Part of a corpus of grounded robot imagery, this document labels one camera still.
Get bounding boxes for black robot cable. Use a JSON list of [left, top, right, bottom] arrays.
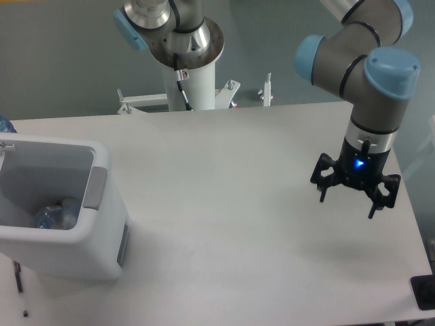
[[172, 52, 194, 112]]

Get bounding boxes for clear blue plastic bottle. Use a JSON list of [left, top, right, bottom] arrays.
[[31, 198, 82, 230]]

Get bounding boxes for blue bottle behind bin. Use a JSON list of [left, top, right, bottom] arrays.
[[0, 115, 17, 133]]

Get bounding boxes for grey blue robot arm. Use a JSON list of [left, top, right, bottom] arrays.
[[113, 1, 420, 211]]

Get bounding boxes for black device at table edge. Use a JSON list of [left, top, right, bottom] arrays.
[[411, 274, 434, 311]]

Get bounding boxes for black pen on table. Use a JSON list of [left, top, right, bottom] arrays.
[[13, 261, 29, 318]]

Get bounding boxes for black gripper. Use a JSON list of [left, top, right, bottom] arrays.
[[310, 139, 401, 219]]

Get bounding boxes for white plastic trash can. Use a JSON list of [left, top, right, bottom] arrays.
[[1, 132, 130, 280]]

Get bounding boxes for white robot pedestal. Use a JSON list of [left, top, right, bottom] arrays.
[[118, 18, 241, 114]]

